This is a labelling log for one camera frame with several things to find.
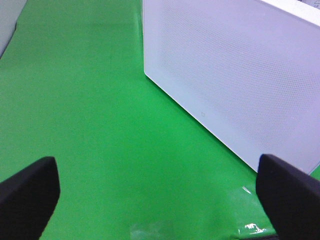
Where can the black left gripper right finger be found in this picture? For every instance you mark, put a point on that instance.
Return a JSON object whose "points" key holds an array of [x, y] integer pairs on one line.
{"points": [[290, 198]]}

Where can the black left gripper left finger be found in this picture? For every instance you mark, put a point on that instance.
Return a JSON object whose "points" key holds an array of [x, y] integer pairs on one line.
{"points": [[28, 199]]}

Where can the white microwave door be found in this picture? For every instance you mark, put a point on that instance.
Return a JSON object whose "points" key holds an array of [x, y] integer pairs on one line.
{"points": [[247, 70]]}

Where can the clear tape patch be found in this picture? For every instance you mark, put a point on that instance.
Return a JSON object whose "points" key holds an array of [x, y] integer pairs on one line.
{"points": [[250, 220], [157, 230]]}

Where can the clear tape patch front left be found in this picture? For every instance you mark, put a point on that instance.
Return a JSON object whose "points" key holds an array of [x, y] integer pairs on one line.
{"points": [[157, 230]]}

